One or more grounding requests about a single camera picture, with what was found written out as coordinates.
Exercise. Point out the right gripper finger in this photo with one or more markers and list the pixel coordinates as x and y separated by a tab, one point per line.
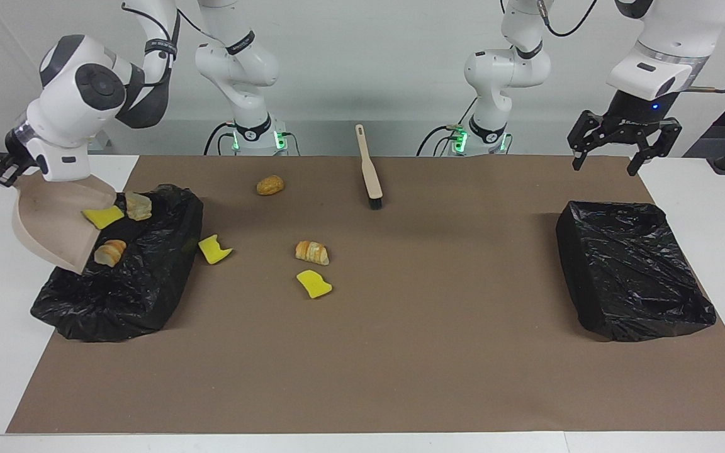
5	175

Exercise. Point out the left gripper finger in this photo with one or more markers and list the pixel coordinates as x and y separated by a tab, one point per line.
661	143
584	135

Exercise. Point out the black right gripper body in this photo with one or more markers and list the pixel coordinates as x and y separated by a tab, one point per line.
22	154

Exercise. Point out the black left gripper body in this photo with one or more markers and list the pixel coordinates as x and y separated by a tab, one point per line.
633	123

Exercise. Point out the beige plastic dustpan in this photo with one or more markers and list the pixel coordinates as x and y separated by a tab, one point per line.
48	214

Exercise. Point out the pale flaky pastry piece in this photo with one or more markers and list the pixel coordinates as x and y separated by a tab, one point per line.
138	206

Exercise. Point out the golden croissant toy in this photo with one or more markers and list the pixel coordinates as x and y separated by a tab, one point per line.
111	252
312	253

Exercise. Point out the notched yellow sponge piece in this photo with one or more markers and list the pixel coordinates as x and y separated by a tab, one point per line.
213	251

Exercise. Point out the beige hand brush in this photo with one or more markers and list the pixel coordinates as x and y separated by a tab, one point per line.
372	179

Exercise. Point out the round brown bread roll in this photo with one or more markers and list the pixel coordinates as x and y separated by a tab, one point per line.
270	185

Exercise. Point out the yellow sponge with green backing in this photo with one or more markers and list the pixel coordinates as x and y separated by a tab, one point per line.
314	284

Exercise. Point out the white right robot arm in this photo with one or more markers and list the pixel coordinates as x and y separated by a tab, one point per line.
79	88

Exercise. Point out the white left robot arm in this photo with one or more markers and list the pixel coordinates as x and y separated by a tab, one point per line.
507	69

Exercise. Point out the boxy black bag bin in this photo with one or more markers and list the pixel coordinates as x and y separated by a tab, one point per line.
633	270

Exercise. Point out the crumpled black bag bin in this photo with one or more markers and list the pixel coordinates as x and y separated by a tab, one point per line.
142	289

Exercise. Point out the brown table mat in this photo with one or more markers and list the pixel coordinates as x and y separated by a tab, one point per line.
362	390

